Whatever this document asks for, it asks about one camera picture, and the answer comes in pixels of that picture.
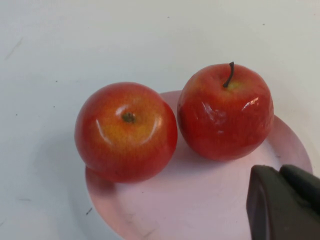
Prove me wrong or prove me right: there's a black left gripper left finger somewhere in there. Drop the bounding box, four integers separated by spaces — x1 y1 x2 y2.
246 164 320 240

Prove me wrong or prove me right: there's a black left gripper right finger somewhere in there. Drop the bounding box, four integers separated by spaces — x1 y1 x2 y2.
279 164 320 219

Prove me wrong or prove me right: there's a red apple with stem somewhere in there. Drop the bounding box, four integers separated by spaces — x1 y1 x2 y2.
176 61 275 162

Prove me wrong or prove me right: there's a red apple without stem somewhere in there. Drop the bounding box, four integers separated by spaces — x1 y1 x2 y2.
74 81 179 185

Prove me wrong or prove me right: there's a pink round plate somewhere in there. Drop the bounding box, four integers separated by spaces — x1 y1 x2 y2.
84 89 314 240

